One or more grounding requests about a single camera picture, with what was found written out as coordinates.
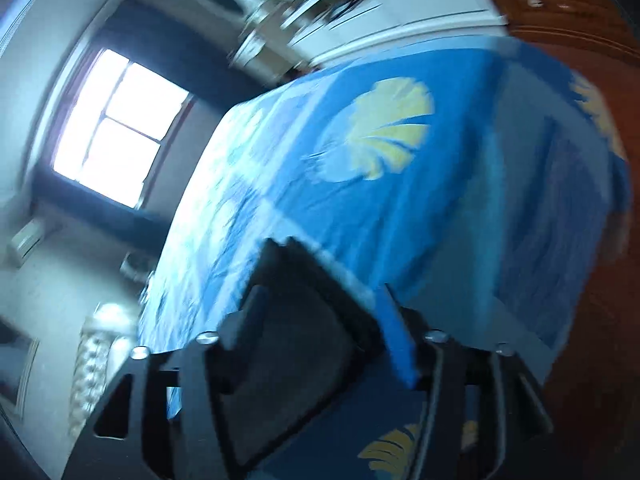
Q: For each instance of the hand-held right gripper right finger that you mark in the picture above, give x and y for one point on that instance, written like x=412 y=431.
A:
x=403 y=340

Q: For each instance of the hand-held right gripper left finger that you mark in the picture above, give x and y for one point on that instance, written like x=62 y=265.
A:
x=199 y=385

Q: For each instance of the black pants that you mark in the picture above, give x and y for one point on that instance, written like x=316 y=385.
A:
x=300 y=360

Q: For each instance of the cream tufted leather headboard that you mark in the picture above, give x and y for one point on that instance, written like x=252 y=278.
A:
x=95 y=360

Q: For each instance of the small white fan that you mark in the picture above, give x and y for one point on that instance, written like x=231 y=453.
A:
x=136 y=268

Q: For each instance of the blue printed bed sheet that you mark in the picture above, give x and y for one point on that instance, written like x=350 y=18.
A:
x=450 y=210

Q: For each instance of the dark blue curtain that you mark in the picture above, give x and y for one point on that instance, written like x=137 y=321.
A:
x=100 y=210
x=170 y=45

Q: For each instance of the bright window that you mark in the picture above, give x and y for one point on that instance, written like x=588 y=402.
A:
x=115 y=125

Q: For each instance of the white television cabinet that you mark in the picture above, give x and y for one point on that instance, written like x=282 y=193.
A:
x=425 y=5

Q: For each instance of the white dressing table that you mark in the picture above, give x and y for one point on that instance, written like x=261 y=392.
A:
x=262 y=35

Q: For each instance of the brown wooden door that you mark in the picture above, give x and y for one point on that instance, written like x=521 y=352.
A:
x=560 y=5

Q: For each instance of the framed wall picture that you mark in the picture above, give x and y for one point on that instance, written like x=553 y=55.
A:
x=17 y=370

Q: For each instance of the white wall unit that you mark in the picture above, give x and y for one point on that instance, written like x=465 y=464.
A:
x=27 y=242

